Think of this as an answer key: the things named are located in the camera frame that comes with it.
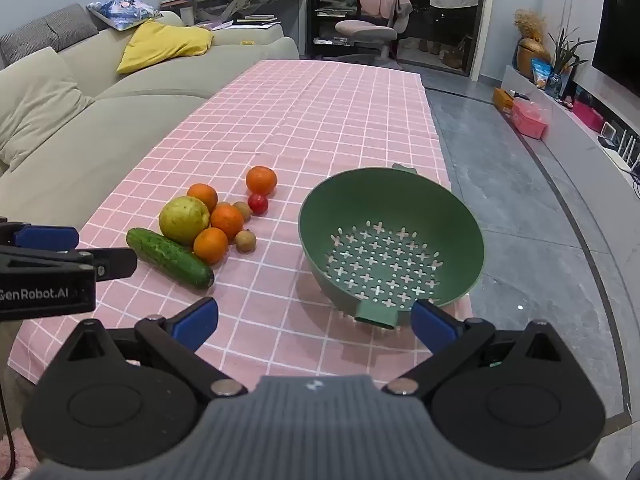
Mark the orange box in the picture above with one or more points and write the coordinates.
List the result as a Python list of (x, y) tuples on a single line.
[(502, 99)]

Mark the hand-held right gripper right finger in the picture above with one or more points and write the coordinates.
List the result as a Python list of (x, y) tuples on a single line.
[(431, 324)]

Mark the black television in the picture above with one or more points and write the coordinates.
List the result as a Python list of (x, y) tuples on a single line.
[(620, 35)]

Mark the red cherry tomato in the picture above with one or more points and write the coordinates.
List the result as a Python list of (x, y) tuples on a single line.
[(258, 203)]

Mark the white router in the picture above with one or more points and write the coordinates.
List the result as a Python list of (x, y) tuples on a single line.
[(622, 152)]

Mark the yellow pillow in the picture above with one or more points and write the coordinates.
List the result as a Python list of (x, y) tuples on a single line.
[(160, 45)]

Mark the green colander bowl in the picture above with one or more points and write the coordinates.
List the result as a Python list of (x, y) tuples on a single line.
[(350, 220)]

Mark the orange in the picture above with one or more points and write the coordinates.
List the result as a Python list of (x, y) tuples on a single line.
[(227, 220), (261, 180), (211, 245), (202, 195)]

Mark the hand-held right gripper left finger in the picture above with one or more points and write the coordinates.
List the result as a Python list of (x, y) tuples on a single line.
[(196, 321)]

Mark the stack of books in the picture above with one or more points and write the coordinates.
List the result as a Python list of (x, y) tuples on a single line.
[(256, 19)]

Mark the magenta box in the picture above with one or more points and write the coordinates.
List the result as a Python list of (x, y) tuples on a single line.
[(587, 116)]

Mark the blue printed pillow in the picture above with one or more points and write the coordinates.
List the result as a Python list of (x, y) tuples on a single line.
[(122, 10)]

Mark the dried flower bunch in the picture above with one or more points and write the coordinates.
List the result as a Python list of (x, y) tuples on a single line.
[(530, 22)]

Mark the pink office chair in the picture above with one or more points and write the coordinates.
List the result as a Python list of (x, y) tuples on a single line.
[(372, 27)]

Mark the grey cushion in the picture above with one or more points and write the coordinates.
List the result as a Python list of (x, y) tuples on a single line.
[(45, 30)]

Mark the black shelf unit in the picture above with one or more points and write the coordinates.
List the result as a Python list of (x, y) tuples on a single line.
[(325, 20)]

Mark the gold vase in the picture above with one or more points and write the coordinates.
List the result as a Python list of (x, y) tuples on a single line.
[(532, 57)]

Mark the pink box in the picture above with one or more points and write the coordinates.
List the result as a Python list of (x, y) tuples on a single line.
[(529, 119)]

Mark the green cucumber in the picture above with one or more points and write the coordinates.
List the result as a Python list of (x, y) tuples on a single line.
[(170, 257)]

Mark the beige sofa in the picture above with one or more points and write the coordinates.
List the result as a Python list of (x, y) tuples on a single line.
[(150, 105)]

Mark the yellow-green pear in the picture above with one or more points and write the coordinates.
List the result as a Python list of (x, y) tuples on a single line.
[(182, 220)]

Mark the brown longan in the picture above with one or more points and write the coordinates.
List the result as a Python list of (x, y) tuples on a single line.
[(245, 241), (244, 211)]

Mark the beige cushion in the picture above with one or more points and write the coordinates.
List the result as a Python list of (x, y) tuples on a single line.
[(35, 100)]

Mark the pink checked tablecloth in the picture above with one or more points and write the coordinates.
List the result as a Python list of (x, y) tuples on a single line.
[(300, 120)]

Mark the green potted plant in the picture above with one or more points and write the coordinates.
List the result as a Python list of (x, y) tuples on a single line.
[(567, 52)]

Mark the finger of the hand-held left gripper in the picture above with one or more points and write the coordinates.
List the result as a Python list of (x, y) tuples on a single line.
[(45, 238), (110, 262)]

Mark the blue packet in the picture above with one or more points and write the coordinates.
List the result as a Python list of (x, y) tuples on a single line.
[(540, 72)]

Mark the white television cabinet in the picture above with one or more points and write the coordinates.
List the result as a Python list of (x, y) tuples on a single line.
[(575, 145)]

